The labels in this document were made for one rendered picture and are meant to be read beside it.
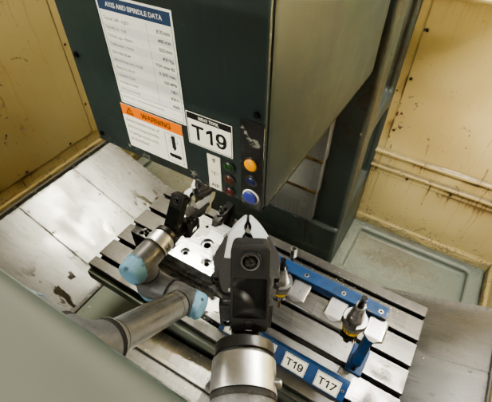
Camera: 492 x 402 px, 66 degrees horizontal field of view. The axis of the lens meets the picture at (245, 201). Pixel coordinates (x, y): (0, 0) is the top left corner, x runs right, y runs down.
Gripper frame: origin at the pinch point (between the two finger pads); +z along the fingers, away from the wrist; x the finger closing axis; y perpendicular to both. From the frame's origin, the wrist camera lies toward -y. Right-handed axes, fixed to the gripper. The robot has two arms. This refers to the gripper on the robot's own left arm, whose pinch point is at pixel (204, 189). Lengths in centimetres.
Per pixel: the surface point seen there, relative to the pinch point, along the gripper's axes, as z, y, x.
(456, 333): 26, 53, 90
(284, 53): -18, -58, 32
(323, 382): -20, 39, 54
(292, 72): -15, -54, 32
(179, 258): -8.2, 33.7, -9.0
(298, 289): -10.8, 11.1, 38.4
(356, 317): -13, 7, 55
